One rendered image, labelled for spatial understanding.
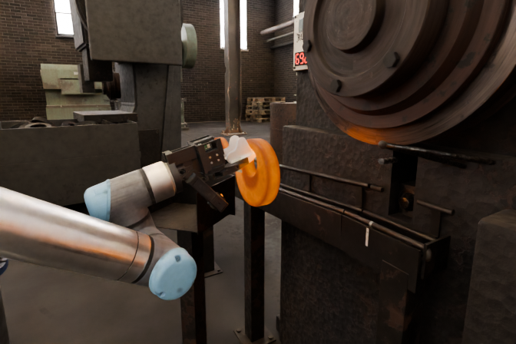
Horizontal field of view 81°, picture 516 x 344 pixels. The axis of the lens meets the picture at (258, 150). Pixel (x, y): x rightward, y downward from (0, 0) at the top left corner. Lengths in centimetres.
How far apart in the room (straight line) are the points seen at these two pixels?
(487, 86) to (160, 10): 291
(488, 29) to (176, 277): 57
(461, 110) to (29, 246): 62
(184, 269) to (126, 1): 278
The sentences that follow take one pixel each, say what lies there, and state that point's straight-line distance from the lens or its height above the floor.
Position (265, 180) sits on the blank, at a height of 80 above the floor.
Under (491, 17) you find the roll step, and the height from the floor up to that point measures 108.
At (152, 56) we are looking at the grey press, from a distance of 309.
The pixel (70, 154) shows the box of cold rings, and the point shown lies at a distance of 279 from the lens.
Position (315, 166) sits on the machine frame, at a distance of 95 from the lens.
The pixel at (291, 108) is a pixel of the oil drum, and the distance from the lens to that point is 344.
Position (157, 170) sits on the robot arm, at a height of 84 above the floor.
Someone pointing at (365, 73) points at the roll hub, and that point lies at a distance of 56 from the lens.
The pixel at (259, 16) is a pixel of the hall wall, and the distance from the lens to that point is 1232.
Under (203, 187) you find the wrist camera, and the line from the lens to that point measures 64.
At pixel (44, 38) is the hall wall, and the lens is 1054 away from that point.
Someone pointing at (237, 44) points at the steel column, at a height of 217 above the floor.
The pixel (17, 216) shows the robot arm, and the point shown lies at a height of 84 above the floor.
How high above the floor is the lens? 98
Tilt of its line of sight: 10 degrees down
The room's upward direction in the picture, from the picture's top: straight up
